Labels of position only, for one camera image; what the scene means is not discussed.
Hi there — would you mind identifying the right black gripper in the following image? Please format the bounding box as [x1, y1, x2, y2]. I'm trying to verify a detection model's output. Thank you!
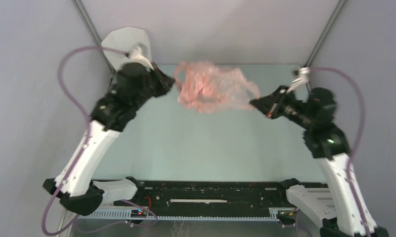
[248, 84, 311, 127]

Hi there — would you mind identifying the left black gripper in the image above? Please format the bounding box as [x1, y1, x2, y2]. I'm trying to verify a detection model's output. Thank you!
[139, 64, 180, 110]

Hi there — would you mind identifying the pink plastic trash bag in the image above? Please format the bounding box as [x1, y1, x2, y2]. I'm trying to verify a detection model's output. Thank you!
[174, 61, 260, 114]

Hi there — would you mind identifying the white trash bin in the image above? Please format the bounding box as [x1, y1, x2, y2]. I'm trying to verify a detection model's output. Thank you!
[101, 27, 152, 70]

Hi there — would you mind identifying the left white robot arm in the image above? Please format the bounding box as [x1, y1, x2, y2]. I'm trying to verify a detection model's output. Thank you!
[43, 63, 176, 216]

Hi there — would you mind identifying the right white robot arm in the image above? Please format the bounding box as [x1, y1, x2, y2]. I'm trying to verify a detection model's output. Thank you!
[250, 86, 389, 237]

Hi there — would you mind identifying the small circuit board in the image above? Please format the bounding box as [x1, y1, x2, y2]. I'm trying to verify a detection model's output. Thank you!
[130, 209, 148, 218]

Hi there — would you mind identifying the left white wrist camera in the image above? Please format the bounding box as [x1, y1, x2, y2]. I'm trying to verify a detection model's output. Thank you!
[126, 43, 154, 71]

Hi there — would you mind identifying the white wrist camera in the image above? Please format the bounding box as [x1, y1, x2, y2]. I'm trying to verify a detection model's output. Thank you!
[286, 67, 311, 93]
[126, 43, 154, 71]

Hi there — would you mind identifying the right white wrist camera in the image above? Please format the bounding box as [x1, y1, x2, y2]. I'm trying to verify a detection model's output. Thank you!
[286, 67, 311, 93]

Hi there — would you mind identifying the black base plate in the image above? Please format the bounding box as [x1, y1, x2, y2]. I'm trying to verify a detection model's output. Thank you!
[114, 179, 309, 218]

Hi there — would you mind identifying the white slotted cable duct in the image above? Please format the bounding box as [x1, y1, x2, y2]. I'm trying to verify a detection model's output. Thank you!
[79, 208, 279, 222]

